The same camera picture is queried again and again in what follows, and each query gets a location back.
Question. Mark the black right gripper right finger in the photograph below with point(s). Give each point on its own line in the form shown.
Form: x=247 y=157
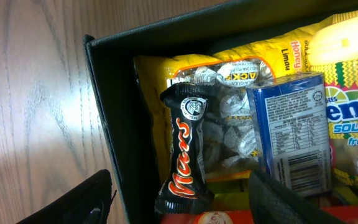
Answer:
x=272 y=202

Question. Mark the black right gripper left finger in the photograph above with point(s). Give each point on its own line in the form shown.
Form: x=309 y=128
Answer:
x=89 y=202

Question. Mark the yellow sunflower seed bag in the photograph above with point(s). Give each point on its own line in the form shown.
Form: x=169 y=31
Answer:
x=228 y=137

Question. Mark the black mini chocolate bar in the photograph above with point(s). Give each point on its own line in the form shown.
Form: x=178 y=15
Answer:
x=185 y=190

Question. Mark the blue small candy box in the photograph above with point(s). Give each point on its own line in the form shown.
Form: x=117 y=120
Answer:
x=291 y=131

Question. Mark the yellow Mentos bottle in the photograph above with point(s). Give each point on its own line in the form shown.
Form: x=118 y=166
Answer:
x=333 y=51

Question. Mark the dark green box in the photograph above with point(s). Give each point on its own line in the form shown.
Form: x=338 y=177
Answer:
x=125 y=119

